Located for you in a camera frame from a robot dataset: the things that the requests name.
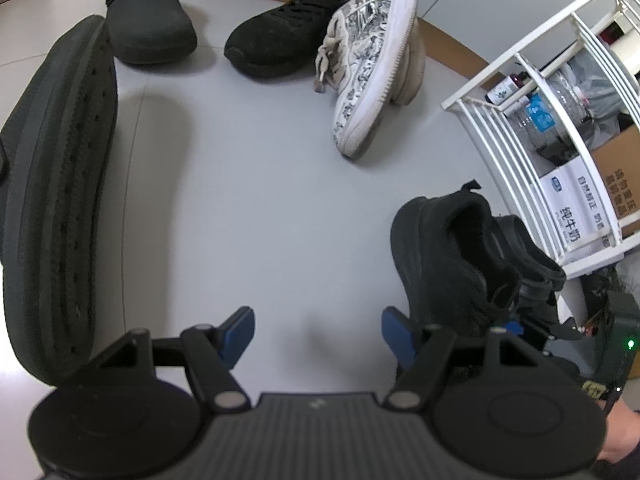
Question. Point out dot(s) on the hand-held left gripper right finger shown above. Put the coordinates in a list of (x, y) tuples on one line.
[(397, 332)]

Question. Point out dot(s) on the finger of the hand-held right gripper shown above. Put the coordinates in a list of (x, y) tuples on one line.
[(530, 337)]

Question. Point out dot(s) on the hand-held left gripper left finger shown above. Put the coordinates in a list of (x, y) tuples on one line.
[(239, 332)]

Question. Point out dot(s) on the white shoe rack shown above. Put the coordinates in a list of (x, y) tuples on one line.
[(595, 265)]

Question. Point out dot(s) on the black lace-up sneaker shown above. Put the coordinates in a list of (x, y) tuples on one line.
[(280, 35), (440, 250)]

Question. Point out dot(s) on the black buckle clog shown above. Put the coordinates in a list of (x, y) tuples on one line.
[(55, 200), (150, 25)]

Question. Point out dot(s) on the white printed sneaker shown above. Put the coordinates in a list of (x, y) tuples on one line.
[(412, 70), (370, 70)]

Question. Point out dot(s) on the person's right forearm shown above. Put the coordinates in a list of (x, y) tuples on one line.
[(625, 430)]

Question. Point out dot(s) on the black patterned bag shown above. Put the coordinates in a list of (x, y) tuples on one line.
[(615, 285)]

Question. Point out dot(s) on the white printed carton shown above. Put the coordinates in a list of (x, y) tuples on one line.
[(570, 210)]

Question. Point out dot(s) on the brown cardboard box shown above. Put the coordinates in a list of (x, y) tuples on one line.
[(622, 180)]

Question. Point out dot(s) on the clear plastic bottle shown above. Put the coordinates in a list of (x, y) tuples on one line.
[(550, 110)]

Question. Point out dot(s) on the brown glass bottle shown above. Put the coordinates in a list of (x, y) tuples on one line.
[(502, 92)]

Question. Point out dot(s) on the grey plastic bag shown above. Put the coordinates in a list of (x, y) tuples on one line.
[(605, 90)]

